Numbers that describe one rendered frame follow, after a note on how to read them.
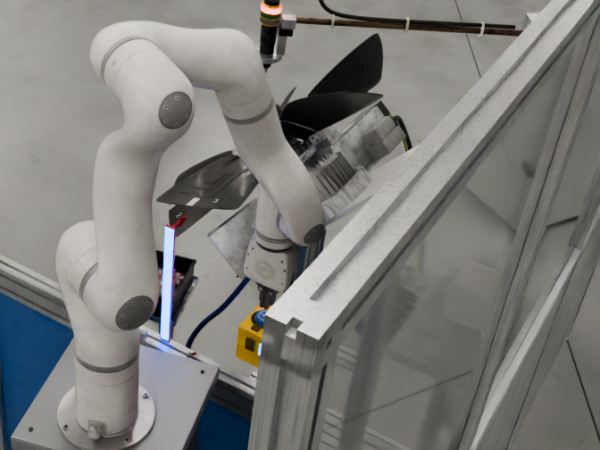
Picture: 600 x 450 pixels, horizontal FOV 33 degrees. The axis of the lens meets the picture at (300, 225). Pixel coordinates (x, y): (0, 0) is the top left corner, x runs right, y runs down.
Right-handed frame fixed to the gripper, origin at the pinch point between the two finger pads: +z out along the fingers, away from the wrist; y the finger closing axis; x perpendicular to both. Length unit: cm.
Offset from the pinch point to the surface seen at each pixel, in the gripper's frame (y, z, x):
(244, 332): -1.8, 7.1, -5.0
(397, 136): -4, 0, 74
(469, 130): 48, -92, -64
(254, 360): 1.2, 13.3, -5.0
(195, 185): -29.8, -4.7, 18.1
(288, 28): -21, -39, 37
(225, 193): -21.8, -6.4, 17.5
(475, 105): 46, -92, -59
